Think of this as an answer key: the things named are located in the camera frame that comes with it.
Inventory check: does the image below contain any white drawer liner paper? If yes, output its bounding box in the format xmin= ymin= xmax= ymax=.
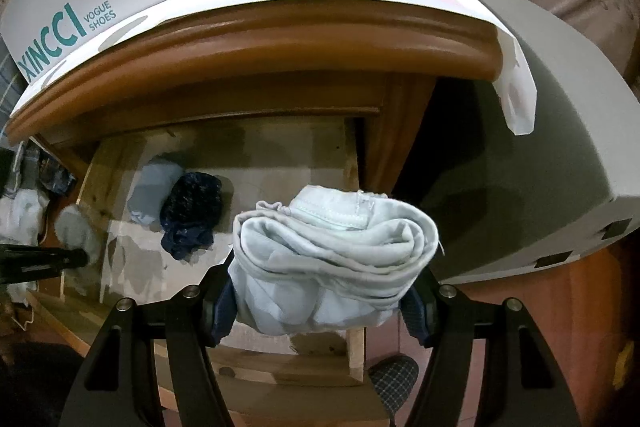
xmin=100 ymin=217 xmax=236 ymax=303

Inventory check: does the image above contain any pale white underwear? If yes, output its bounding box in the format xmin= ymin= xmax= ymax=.
xmin=231 ymin=184 xmax=442 ymax=338

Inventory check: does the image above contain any blue printed packet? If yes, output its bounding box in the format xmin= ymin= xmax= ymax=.
xmin=37 ymin=154 xmax=77 ymax=195

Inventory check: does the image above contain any plaid slipper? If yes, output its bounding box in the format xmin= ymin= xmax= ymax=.
xmin=367 ymin=354 xmax=420 ymax=415

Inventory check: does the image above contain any light blue underwear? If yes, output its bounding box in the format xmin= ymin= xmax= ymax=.
xmin=126 ymin=161 xmax=185 ymax=228

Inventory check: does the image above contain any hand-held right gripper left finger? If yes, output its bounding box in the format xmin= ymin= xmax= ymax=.
xmin=60 ymin=257 xmax=241 ymax=427

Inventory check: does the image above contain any white plastic bag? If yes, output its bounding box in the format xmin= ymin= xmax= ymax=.
xmin=0 ymin=189 xmax=51 ymax=308

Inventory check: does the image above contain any wooden drawer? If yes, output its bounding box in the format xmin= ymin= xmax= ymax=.
xmin=25 ymin=114 xmax=368 ymax=427

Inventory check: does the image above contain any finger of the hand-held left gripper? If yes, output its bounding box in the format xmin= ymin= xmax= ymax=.
xmin=0 ymin=243 xmax=90 ymax=284

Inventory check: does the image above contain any grey underwear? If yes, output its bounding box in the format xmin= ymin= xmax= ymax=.
xmin=54 ymin=203 xmax=105 ymax=269

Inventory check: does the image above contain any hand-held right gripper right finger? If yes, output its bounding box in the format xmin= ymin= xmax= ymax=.
xmin=397 ymin=267 xmax=583 ymax=427

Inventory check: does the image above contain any navy speckled underwear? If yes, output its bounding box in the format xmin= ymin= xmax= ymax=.
xmin=159 ymin=172 xmax=224 ymax=259

